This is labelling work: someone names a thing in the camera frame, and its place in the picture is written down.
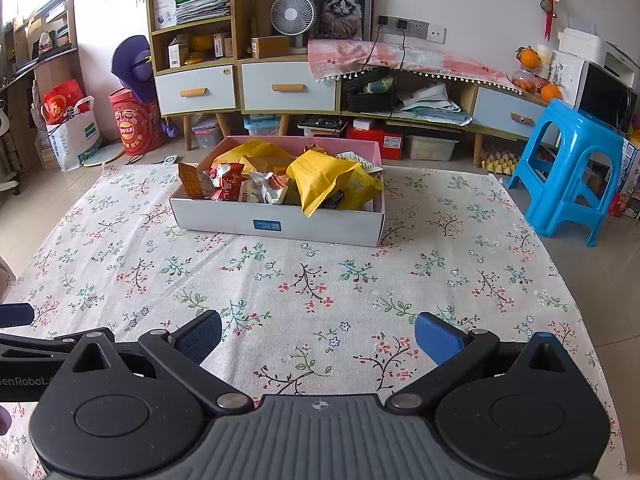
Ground white foam box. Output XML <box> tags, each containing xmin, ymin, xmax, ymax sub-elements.
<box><xmin>557</xmin><ymin>27</ymin><xmax>609</xmax><ymax>66</ymax></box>

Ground pale blue drawer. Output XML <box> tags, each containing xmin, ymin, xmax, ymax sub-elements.
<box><xmin>472</xmin><ymin>87</ymin><xmax>549</xmax><ymax>139</ymax></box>

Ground red printed cartons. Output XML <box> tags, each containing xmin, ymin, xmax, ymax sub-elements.
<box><xmin>607</xmin><ymin>131</ymin><xmax>640</xmax><ymax>219</ymax></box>

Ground beige floral fabric cover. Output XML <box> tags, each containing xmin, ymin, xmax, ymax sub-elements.
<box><xmin>0</xmin><ymin>255</ymin><xmax>16</xmax><ymax>302</ymax></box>

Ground glass jar of oranges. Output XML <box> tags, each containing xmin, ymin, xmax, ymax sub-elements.
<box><xmin>512</xmin><ymin>67</ymin><xmax>537</xmax><ymax>94</ymax></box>

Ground brown cardboard box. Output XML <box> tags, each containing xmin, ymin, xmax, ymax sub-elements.
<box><xmin>250</xmin><ymin>36</ymin><xmax>291</xmax><ymax>60</ymax></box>

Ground egg tray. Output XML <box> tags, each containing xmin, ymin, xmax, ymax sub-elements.
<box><xmin>479</xmin><ymin>144</ymin><xmax>519</xmax><ymax>174</ymax></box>

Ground red hanging ornament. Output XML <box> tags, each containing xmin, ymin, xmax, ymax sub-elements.
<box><xmin>539</xmin><ymin>0</ymin><xmax>564</xmax><ymax>44</ymax></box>

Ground black microwave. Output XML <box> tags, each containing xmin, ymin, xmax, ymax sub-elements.
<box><xmin>574</xmin><ymin>61</ymin><xmax>639</xmax><ymax>134</ymax></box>

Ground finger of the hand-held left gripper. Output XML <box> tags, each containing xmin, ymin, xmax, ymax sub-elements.
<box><xmin>0</xmin><ymin>327</ymin><xmax>117</xmax><ymax>361</ymax></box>
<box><xmin>0</xmin><ymin>303</ymin><xmax>35</xmax><ymax>328</ymax></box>

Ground white shopping bag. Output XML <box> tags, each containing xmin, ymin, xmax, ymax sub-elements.
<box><xmin>46</xmin><ymin>95</ymin><xmax>103</xmax><ymax>171</ymax></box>

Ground large yellow ribbed snack packet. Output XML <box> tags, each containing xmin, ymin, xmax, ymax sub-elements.
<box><xmin>286</xmin><ymin>151</ymin><xmax>364</xmax><ymax>219</ymax></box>

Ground white packet with red label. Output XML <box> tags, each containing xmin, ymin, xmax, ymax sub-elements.
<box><xmin>249</xmin><ymin>171</ymin><xmax>289</xmax><ymax>206</ymax></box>

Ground white round floor disc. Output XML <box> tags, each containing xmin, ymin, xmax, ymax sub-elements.
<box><xmin>82</xmin><ymin>142</ymin><xmax>124</xmax><ymax>167</ymax></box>

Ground wooden bookshelf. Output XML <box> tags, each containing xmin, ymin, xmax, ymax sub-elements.
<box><xmin>0</xmin><ymin>0</ymin><xmax>81</xmax><ymax>197</ymax></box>

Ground wooden shelf cabinet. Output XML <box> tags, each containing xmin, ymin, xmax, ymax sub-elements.
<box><xmin>146</xmin><ymin>0</ymin><xmax>344</xmax><ymax>152</ymax></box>

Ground clear plastic bin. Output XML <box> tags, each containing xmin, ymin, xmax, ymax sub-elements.
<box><xmin>407</xmin><ymin>134</ymin><xmax>459</xmax><ymax>162</ymax></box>

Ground small white desk fan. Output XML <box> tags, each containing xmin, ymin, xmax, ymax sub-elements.
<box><xmin>270</xmin><ymin>0</ymin><xmax>317</xmax><ymax>55</ymax></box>

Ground pink cardboard box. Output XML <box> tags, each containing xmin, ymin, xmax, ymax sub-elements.
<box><xmin>169</xmin><ymin>135</ymin><xmax>386</xmax><ymax>248</ymax></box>

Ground blue plastic stool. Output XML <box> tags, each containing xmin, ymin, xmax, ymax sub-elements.
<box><xmin>505</xmin><ymin>98</ymin><xmax>632</xmax><ymax>249</ymax></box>

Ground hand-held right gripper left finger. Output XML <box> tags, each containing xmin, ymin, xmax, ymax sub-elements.
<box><xmin>70</xmin><ymin>307</ymin><xmax>254</xmax><ymax>417</ymax></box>

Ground red gift bag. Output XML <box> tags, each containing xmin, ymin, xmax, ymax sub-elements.
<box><xmin>42</xmin><ymin>78</ymin><xmax>92</xmax><ymax>124</ymax></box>

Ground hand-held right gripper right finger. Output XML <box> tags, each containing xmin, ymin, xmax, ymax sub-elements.
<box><xmin>386</xmin><ymin>311</ymin><xmax>572</xmax><ymax>411</ymax></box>

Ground clear plastic storage box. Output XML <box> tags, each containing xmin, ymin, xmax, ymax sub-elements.
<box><xmin>192</xmin><ymin>122</ymin><xmax>221</xmax><ymax>150</ymax></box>
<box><xmin>243</xmin><ymin>115</ymin><xmax>281</xmax><ymax>137</ymax></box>

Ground black power cable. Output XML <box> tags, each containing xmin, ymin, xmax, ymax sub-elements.
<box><xmin>362</xmin><ymin>22</ymin><xmax>406</xmax><ymax>74</ymax></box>

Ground framed cat picture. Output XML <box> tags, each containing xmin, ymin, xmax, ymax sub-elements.
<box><xmin>306</xmin><ymin>0</ymin><xmax>376</xmax><ymax>41</ymax></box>

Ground pink floral cloth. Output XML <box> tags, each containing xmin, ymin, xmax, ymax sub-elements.
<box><xmin>307</xmin><ymin>37</ymin><xmax>522</xmax><ymax>92</ymax></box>

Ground white printer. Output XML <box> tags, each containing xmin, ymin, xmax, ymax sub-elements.
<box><xmin>602</xmin><ymin>42</ymin><xmax>639</xmax><ymax>89</ymax></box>

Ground small white carton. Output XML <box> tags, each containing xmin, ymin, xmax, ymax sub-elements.
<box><xmin>167</xmin><ymin>37</ymin><xmax>189</xmax><ymax>69</ymax></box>

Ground grey wall socket panel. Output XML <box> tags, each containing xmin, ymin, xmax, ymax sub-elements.
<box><xmin>377</xmin><ymin>15</ymin><xmax>430</xmax><ymax>39</ymax></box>

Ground black case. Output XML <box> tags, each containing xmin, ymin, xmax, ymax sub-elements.
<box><xmin>344</xmin><ymin>67</ymin><xmax>399</xmax><ymax>114</ymax></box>

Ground red printed drum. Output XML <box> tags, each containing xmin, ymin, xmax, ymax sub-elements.
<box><xmin>108</xmin><ymin>87</ymin><xmax>169</xmax><ymax>157</ymax></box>

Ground red box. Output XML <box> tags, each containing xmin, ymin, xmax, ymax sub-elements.
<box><xmin>345</xmin><ymin>125</ymin><xmax>404</xmax><ymax>161</ymax></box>

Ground floral tablecloth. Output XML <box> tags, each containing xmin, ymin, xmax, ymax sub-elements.
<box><xmin>0</xmin><ymin>162</ymin><xmax>629</xmax><ymax>480</ymax></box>

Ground white drawer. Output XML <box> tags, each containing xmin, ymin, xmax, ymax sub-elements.
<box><xmin>154</xmin><ymin>65</ymin><xmax>237</xmax><ymax>115</ymax></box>
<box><xmin>242</xmin><ymin>62</ymin><xmax>337</xmax><ymax>114</ymax></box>

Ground pile of white papers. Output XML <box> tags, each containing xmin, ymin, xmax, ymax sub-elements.
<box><xmin>397</xmin><ymin>82</ymin><xmax>474</xmax><ymax>126</ymax></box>

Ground red and white snack packet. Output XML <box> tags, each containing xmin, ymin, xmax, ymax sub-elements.
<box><xmin>209</xmin><ymin>161</ymin><xmax>247</xmax><ymax>202</ymax></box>

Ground black flat device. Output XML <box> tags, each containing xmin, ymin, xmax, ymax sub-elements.
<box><xmin>297</xmin><ymin>115</ymin><xmax>346</xmax><ymax>139</ymax></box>

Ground low wooden cabinet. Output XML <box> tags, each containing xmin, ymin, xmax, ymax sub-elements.
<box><xmin>341</xmin><ymin>67</ymin><xmax>561</xmax><ymax>167</ymax></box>

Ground stack of documents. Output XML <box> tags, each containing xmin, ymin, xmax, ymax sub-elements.
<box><xmin>172</xmin><ymin>0</ymin><xmax>231</xmax><ymax>25</ymax></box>

